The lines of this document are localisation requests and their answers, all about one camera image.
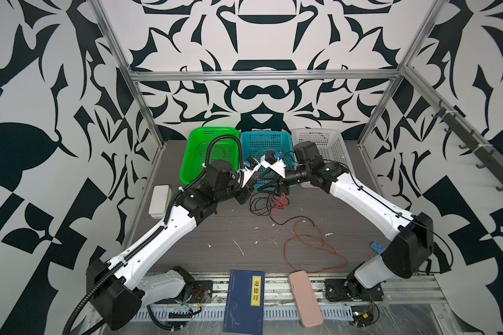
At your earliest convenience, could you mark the red cable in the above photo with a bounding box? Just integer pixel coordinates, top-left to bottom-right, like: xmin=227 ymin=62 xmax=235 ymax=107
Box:
xmin=196 ymin=141 xmax=227 ymax=160

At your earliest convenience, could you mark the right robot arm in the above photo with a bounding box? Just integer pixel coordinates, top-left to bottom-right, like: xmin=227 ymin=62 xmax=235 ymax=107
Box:
xmin=261 ymin=141 xmax=441 ymax=289

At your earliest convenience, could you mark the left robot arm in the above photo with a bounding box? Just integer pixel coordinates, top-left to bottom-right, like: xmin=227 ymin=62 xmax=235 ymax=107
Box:
xmin=62 ymin=134 xmax=245 ymax=334

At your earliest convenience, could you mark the teal plastic basket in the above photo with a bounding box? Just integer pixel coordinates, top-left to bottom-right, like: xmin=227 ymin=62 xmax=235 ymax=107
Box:
xmin=239 ymin=131 xmax=295 ymax=195

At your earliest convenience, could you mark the green plastic basket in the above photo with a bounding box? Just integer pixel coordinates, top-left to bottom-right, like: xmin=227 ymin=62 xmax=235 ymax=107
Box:
xmin=180 ymin=127 xmax=240 ymax=185

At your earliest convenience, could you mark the white plastic basket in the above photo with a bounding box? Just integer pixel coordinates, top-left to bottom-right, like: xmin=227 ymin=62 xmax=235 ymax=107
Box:
xmin=286 ymin=128 xmax=357 ymax=195

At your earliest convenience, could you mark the white box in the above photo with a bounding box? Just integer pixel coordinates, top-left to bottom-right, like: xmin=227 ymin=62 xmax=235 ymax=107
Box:
xmin=148 ymin=185 xmax=173 ymax=219

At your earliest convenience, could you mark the blue book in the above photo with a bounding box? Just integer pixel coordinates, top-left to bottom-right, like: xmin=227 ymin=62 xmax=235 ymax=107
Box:
xmin=223 ymin=269 xmax=265 ymax=335

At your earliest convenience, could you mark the pink case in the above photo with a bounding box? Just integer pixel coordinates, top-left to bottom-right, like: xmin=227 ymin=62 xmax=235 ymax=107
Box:
xmin=288 ymin=271 xmax=324 ymax=328

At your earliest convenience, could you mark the small circuit board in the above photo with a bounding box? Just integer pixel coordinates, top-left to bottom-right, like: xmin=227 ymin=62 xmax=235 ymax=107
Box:
xmin=349 ymin=307 xmax=380 ymax=329

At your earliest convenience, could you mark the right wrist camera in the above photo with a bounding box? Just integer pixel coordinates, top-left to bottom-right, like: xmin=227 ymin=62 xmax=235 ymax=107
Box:
xmin=261 ymin=150 xmax=286 ymax=178

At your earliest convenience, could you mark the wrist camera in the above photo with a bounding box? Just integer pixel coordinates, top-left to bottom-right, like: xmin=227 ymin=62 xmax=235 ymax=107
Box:
xmin=261 ymin=150 xmax=286 ymax=178
xmin=239 ymin=156 xmax=261 ymax=188

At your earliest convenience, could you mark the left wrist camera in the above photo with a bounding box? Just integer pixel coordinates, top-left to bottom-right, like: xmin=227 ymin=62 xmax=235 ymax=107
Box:
xmin=239 ymin=156 xmax=261 ymax=188

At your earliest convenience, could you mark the tangled cable pile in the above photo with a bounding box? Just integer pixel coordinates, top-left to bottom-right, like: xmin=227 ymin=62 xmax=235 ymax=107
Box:
xmin=249 ymin=190 xmax=349 ymax=273

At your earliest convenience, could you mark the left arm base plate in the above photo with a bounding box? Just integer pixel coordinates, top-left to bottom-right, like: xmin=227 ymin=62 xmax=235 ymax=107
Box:
xmin=156 ymin=280 xmax=213 ymax=304

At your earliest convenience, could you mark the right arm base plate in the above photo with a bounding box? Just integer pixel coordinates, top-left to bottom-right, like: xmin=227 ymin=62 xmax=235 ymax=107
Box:
xmin=324 ymin=279 xmax=384 ymax=302

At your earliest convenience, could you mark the wall hook rail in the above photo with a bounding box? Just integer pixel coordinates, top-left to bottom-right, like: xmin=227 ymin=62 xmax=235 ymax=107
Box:
xmin=430 ymin=100 xmax=503 ymax=192

